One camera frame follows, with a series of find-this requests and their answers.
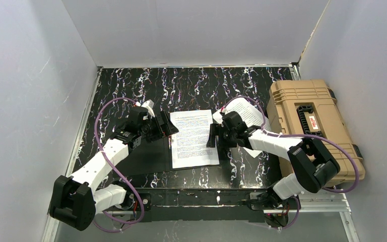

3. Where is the beige file folder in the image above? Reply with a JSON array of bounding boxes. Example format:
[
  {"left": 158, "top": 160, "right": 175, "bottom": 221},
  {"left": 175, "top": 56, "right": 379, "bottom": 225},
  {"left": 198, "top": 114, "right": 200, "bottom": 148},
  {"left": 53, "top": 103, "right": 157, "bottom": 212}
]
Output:
[{"left": 115, "top": 138, "right": 221, "bottom": 176}]

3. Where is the printed white paper sheet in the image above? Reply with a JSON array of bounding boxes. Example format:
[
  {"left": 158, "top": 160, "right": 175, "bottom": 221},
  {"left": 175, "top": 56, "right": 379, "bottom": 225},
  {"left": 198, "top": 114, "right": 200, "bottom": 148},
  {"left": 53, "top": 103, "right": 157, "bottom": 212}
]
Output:
[{"left": 170, "top": 109, "right": 220, "bottom": 169}]

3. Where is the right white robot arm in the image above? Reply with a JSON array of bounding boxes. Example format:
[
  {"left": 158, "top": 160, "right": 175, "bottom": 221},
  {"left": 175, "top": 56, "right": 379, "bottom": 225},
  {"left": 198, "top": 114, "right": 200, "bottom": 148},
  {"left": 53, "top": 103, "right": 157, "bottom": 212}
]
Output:
[{"left": 207, "top": 111, "right": 340, "bottom": 200}]

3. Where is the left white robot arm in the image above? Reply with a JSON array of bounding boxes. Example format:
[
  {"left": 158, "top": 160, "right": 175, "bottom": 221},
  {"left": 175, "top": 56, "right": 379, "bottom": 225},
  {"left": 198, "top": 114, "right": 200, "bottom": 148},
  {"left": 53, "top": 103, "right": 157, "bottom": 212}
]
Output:
[{"left": 49, "top": 105, "right": 178, "bottom": 231}]

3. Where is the tan plastic tool case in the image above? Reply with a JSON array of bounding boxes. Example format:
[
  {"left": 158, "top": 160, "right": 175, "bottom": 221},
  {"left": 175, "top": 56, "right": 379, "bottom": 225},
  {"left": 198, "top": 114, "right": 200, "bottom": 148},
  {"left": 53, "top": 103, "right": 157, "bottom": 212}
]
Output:
[{"left": 267, "top": 80, "right": 365, "bottom": 179}]

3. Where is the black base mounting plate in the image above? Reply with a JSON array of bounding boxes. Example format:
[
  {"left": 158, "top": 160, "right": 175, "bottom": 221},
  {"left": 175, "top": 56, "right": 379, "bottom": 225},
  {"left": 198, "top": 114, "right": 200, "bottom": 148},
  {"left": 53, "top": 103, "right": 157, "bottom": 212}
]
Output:
[{"left": 101, "top": 189, "right": 301, "bottom": 223}]

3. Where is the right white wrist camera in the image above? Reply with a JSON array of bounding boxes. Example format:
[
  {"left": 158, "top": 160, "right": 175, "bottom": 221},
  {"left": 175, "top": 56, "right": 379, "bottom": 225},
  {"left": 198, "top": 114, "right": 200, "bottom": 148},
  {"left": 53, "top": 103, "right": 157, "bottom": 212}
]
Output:
[{"left": 212, "top": 107, "right": 228, "bottom": 124}]

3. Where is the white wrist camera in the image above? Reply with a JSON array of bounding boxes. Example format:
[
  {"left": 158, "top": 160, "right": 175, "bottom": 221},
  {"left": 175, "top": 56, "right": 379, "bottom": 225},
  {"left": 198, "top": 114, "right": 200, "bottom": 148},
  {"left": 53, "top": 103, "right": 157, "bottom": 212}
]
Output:
[
  {"left": 136, "top": 99, "right": 155, "bottom": 117},
  {"left": 212, "top": 107, "right": 228, "bottom": 124}
]

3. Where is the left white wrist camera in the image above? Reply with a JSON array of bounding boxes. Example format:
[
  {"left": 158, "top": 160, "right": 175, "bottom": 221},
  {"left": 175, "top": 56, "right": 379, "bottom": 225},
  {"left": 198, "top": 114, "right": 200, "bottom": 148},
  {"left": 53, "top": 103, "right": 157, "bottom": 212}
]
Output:
[{"left": 136, "top": 99, "right": 155, "bottom": 117}]

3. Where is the aluminium frame rail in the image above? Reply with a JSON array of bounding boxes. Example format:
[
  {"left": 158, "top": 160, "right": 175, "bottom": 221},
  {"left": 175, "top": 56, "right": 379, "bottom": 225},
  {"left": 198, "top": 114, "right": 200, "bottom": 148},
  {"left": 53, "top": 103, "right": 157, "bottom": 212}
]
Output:
[{"left": 42, "top": 193, "right": 359, "bottom": 241}]

